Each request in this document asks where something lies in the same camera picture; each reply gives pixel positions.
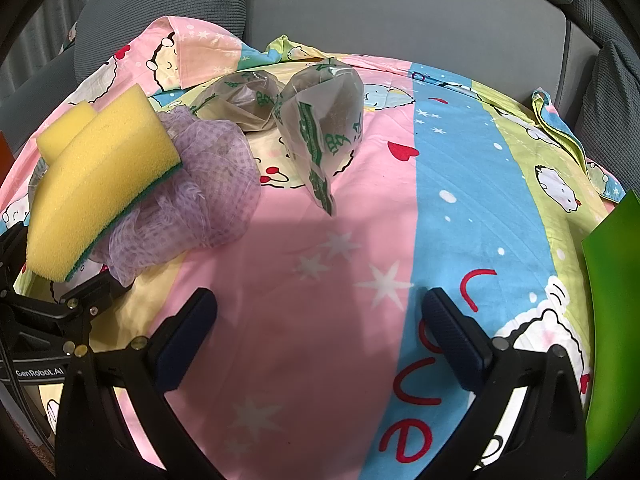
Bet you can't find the purple mesh bath pouf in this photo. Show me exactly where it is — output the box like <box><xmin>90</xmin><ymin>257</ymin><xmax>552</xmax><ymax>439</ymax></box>
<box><xmin>95</xmin><ymin>107</ymin><xmax>262</xmax><ymax>283</ymax></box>

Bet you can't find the grey curtain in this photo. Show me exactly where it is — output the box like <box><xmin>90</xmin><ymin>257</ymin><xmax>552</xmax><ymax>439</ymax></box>
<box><xmin>10</xmin><ymin>0</ymin><xmax>108</xmax><ymax>68</ymax></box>

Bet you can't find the grey textured cushion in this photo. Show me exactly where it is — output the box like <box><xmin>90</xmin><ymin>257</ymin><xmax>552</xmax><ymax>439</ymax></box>
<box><xmin>575</xmin><ymin>40</ymin><xmax>640</xmax><ymax>181</ymax></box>

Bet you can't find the colourful cartoon printed blanket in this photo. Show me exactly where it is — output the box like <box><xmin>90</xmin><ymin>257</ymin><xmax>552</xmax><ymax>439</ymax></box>
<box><xmin>0</xmin><ymin>15</ymin><xmax>628</xmax><ymax>480</ymax></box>

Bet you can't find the grey sofa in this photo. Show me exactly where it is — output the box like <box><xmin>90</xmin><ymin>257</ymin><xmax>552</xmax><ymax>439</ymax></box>
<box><xmin>0</xmin><ymin>0</ymin><xmax>640</xmax><ymax>181</ymax></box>

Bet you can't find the green box with white inside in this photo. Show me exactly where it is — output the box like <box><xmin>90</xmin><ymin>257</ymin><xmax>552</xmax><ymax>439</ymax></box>
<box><xmin>580</xmin><ymin>191</ymin><xmax>640</xmax><ymax>478</ymax></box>

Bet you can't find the yellow sponge with green pad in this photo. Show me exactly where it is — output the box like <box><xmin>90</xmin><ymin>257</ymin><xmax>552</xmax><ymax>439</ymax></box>
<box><xmin>25</xmin><ymin>84</ymin><xmax>183</xmax><ymax>283</ymax></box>

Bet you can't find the cone-shaped green-printed plastic bag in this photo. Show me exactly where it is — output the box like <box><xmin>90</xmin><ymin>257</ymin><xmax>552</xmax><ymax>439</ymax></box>
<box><xmin>272</xmin><ymin>57</ymin><xmax>365</xmax><ymax>218</ymax></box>

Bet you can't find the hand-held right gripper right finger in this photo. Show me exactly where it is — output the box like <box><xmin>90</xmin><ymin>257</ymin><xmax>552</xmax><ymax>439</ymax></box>
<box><xmin>422</xmin><ymin>287</ymin><xmax>588</xmax><ymax>480</ymax></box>

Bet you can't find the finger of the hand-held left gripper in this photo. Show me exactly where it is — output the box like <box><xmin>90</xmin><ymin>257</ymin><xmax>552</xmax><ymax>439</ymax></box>
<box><xmin>50</xmin><ymin>270</ymin><xmax>135</xmax><ymax>323</ymax></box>
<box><xmin>0</xmin><ymin>222</ymin><xmax>32</xmax><ymax>286</ymax></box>

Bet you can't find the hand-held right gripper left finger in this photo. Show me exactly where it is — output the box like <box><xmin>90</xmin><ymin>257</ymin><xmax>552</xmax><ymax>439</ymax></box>
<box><xmin>55</xmin><ymin>287</ymin><xmax>221</xmax><ymax>480</ymax></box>

